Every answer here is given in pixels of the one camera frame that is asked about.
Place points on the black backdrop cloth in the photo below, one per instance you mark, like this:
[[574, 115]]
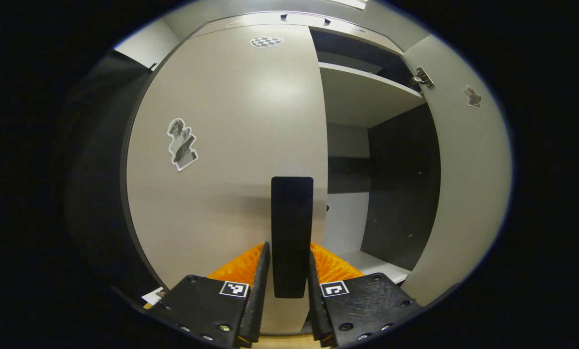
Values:
[[100, 194]]

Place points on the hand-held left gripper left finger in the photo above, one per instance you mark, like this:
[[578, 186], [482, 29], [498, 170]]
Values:
[[207, 310]]

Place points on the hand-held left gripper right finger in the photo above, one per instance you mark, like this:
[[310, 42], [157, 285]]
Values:
[[367, 305]]

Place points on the ceiling light panel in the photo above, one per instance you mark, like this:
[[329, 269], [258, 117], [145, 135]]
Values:
[[352, 3]]

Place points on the grey cabinet drawer front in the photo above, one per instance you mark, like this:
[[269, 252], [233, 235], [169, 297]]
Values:
[[265, 19]]

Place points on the grey cabinet shelf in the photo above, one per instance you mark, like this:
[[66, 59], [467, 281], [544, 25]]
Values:
[[362, 97], [371, 264]]

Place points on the grey double-door shoe cabinet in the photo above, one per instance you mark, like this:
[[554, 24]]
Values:
[[400, 194]]

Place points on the grey shoe cabinet door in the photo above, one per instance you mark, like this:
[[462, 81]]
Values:
[[231, 121], [463, 194]]

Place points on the white paper booklet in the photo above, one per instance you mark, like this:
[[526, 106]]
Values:
[[153, 296]]

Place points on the silver door hinge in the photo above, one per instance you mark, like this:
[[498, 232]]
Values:
[[422, 77]]

